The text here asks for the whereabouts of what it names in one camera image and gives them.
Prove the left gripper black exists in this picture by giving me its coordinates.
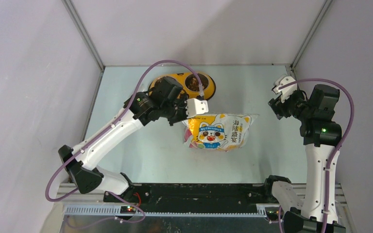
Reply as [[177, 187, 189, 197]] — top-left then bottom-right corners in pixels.
[[160, 95, 194, 126]]

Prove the colourful pet food bag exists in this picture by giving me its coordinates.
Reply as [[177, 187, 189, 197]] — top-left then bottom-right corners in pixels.
[[183, 113, 259, 151]]

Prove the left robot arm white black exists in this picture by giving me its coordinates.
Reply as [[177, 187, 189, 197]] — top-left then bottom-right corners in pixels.
[[58, 76, 188, 202]]

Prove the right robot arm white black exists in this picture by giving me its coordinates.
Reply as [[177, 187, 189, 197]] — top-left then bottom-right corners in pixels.
[[263, 84, 346, 233]]

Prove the yellow double pet bowl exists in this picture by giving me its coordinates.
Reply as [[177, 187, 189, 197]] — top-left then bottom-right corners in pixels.
[[148, 72, 217, 101]]

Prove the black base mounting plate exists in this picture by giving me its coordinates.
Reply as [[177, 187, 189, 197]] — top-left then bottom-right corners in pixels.
[[103, 183, 278, 211]]

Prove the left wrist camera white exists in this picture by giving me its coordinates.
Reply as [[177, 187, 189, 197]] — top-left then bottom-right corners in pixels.
[[186, 98, 209, 119]]

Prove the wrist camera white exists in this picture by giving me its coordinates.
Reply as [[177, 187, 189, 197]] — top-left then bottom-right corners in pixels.
[[272, 75, 298, 103], [186, 98, 209, 119]]

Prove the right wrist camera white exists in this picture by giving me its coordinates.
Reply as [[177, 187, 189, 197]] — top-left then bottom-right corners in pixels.
[[272, 75, 298, 103]]

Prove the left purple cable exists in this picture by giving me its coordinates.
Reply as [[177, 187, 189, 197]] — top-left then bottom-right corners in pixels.
[[45, 59, 206, 230]]

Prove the grey slotted cable duct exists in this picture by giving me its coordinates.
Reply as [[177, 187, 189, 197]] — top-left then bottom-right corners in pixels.
[[64, 204, 267, 217]]

